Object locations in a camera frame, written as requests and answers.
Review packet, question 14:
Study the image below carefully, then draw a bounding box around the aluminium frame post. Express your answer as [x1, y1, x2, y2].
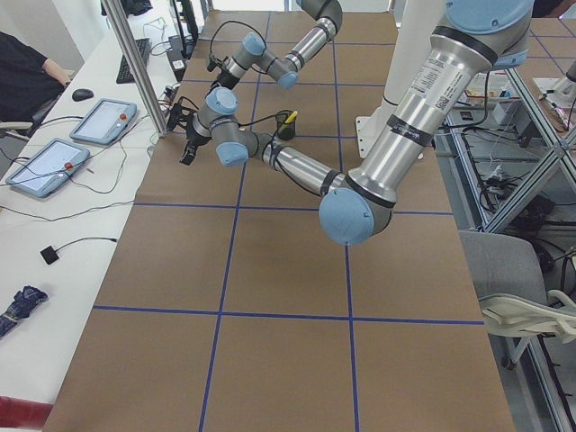
[102, 0, 167, 138]

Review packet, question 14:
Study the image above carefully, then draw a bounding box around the teach pendant tablet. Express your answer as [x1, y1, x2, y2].
[5, 139, 91, 198]
[69, 98, 137, 145]

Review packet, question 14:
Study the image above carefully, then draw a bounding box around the yellow pen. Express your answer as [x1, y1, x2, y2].
[283, 110, 298, 125]

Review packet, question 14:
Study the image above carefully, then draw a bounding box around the teach pendant tablet near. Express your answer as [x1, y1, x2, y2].
[5, 139, 91, 198]

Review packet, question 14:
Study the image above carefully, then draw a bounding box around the black mesh pen cup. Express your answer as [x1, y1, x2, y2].
[276, 112, 297, 140]

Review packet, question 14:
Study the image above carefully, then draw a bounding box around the small black puck device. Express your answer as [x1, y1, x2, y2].
[40, 246, 59, 266]

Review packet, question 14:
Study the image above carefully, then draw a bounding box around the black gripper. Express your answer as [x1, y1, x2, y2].
[216, 69, 241, 90]
[179, 123, 212, 165]

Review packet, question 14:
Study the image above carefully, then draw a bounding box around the brown table mat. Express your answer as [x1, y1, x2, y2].
[43, 11, 518, 432]

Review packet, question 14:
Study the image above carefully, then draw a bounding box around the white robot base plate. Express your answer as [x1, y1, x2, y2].
[356, 1, 429, 162]

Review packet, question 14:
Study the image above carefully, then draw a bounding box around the teach pendant tablet far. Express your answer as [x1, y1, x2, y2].
[69, 98, 137, 145]

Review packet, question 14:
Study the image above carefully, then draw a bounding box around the black computer mouse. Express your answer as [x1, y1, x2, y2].
[72, 88, 94, 102]

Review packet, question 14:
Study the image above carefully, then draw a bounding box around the folded blue umbrella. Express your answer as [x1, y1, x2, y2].
[1, 285, 49, 338]

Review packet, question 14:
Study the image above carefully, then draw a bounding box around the grey office chair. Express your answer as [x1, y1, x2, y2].
[460, 230, 575, 370]

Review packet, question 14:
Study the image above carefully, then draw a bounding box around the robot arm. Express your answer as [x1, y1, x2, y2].
[181, 1, 533, 245]
[210, 1, 343, 89]

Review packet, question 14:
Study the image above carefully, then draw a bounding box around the seated person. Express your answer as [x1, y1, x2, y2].
[1, 32, 71, 122]

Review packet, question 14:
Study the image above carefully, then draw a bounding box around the black keyboard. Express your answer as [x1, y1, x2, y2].
[115, 38, 152, 86]

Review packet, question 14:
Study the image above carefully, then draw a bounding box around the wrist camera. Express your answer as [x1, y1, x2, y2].
[166, 96, 199, 132]
[206, 53, 223, 72]

